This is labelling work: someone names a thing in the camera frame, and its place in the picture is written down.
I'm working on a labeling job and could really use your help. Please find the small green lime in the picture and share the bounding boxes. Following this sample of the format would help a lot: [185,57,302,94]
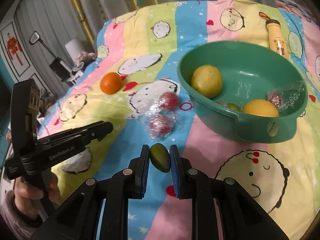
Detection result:
[150,143,171,173]

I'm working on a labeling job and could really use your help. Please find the red knot wall frame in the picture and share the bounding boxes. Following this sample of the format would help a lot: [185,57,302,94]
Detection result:
[1,22,30,77]

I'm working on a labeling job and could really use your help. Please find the black stand with lamp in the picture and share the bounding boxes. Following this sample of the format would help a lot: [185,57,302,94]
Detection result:
[29,31,83,86]

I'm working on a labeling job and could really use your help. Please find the yellow lemon in bowl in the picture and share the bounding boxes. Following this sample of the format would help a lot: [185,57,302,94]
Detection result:
[191,64,223,99]

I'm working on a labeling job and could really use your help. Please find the left hand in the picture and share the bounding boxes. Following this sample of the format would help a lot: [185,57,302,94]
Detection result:
[13,171,61,221]

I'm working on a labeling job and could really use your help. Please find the orange fruit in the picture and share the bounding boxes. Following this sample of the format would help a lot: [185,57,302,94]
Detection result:
[100,72,122,95]

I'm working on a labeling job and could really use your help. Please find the yellow bear bottle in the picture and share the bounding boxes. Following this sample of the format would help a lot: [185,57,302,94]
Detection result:
[259,11,288,59]

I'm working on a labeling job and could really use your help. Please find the clutter pile at left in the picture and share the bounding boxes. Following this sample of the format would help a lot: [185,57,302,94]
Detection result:
[72,51,97,72]

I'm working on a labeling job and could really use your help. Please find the red fruit small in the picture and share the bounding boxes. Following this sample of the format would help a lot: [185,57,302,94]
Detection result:
[267,80,305,113]

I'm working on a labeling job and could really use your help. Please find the green plastic bowl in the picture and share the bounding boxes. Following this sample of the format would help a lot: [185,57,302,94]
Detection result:
[177,41,308,144]

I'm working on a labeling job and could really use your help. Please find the yellow orange in bowl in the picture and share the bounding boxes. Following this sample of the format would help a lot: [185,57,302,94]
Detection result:
[242,99,279,118]

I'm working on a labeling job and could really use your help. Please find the colourful cartoon blanket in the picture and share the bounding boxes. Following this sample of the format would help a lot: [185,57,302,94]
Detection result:
[40,0,319,239]

